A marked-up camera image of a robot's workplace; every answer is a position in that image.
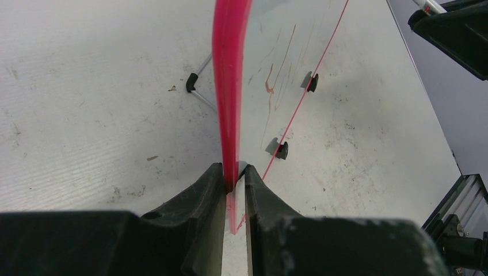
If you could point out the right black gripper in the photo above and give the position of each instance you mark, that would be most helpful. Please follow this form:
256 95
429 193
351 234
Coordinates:
460 33

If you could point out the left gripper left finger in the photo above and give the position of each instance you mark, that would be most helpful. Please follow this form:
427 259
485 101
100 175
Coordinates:
183 236

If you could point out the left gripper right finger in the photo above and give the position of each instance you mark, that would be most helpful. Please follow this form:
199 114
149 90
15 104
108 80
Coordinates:
281 241

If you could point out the white whiteboard marker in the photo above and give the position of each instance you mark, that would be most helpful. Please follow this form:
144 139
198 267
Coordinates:
430 7

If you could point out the pink framed whiteboard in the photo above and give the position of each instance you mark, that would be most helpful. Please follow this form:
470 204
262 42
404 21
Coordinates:
261 52

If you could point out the metal whiteboard stand leg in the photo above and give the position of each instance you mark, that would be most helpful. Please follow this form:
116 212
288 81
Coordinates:
201 83

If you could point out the black whiteboard stand foot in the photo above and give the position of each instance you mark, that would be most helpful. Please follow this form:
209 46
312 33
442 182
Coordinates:
310 82

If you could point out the aluminium right rail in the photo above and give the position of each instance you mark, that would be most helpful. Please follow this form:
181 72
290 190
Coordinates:
458 226

